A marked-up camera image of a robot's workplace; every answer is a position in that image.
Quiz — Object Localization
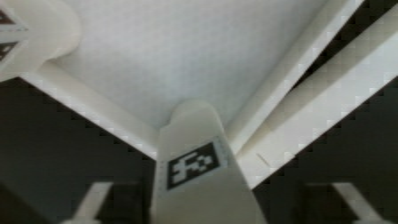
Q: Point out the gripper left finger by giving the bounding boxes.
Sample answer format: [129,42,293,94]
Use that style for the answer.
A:
[58,182,147,224]

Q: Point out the white leg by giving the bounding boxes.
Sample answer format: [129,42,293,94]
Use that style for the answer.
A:
[149,100,266,224]
[0,0,81,82]

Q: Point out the white desk top tray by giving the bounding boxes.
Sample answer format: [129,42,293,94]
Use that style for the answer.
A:
[19,0,369,161]

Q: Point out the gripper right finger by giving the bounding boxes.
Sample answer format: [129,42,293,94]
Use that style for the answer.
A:
[304,182,398,224]

